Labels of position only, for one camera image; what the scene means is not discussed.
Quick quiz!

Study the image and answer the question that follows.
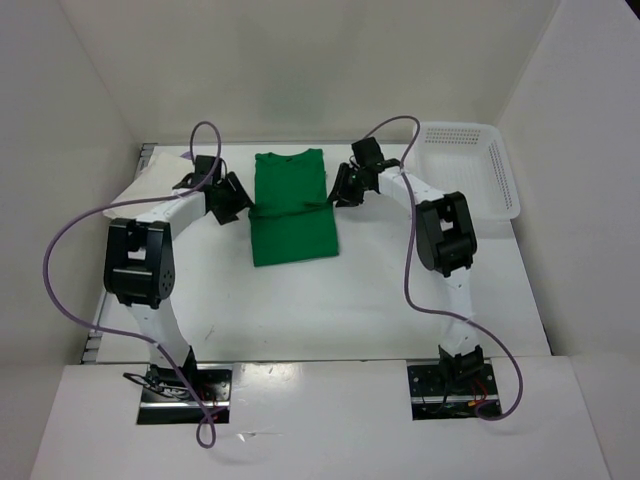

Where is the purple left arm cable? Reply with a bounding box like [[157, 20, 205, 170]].
[[42, 119, 226, 449]]

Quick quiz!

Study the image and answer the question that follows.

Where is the white plastic laundry basket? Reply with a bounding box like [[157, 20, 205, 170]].
[[414, 122, 521, 221]]

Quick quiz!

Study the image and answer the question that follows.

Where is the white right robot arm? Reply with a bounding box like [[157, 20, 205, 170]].
[[329, 137, 484, 393]]

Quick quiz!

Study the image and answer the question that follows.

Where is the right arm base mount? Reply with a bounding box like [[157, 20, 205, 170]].
[[406, 360, 502, 421]]

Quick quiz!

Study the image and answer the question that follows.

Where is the white t shirt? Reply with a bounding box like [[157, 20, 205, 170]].
[[103, 153, 193, 219]]

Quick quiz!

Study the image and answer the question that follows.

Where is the green t shirt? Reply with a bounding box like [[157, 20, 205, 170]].
[[249, 149, 339, 267]]

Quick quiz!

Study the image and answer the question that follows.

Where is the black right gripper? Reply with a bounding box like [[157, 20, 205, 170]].
[[327, 161, 368, 207]]

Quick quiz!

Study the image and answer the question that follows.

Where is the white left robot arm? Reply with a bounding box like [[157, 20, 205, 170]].
[[104, 155, 253, 400]]

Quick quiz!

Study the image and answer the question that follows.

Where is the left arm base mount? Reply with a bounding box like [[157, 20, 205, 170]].
[[123, 363, 233, 425]]

